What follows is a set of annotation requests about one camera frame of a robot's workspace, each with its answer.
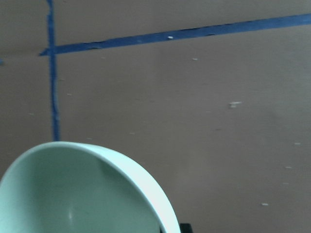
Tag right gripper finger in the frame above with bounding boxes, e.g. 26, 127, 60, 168
180, 223, 192, 233

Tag green bowl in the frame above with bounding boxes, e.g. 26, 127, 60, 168
0, 142, 180, 233

